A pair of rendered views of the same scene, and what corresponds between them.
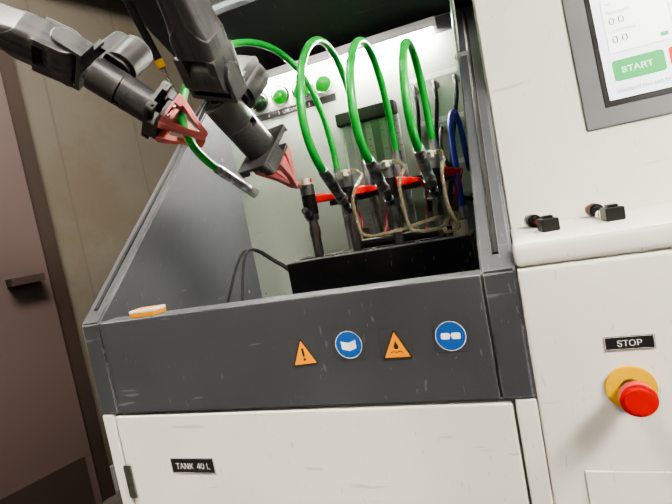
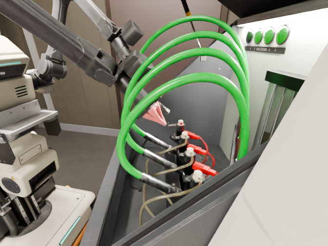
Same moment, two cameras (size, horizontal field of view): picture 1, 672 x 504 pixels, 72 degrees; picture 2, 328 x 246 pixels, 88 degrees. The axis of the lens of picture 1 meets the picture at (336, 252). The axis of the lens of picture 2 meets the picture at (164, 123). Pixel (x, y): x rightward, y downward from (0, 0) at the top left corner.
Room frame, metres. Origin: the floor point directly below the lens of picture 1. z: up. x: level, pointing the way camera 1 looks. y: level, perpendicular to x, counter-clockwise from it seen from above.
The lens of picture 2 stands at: (0.66, -0.40, 1.36)
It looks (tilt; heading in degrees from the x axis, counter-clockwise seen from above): 26 degrees down; 66
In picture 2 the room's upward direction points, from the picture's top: straight up
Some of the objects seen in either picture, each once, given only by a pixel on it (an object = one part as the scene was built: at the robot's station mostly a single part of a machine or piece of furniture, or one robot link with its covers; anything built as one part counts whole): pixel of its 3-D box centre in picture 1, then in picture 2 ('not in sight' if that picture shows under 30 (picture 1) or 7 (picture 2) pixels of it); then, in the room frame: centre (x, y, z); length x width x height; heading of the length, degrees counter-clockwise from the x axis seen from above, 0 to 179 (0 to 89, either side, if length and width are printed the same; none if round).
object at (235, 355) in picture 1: (276, 351); (115, 184); (0.69, 0.12, 0.87); 0.62 x 0.04 x 0.16; 69
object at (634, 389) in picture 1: (635, 394); not in sight; (0.49, -0.29, 0.80); 0.05 x 0.04 x 0.05; 69
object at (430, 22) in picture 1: (324, 58); (289, 12); (1.16, -0.06, 1.43); 0.54 x 0.03 x 0.02; 69
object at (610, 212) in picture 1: (602, 210); not in sight; (0.64, -0.37, 0.99); 0.12 x 0.02 x 0.02; 163
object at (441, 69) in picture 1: (440, 127); not in sight; (1.07, -0.29, 1.20); 0.13 x 0.03 x 0.31; 69
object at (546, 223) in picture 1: (539, 221); not in sight; (0.66, -0.29, 0.99); 0.12 x 0.02 x 0.02; 168
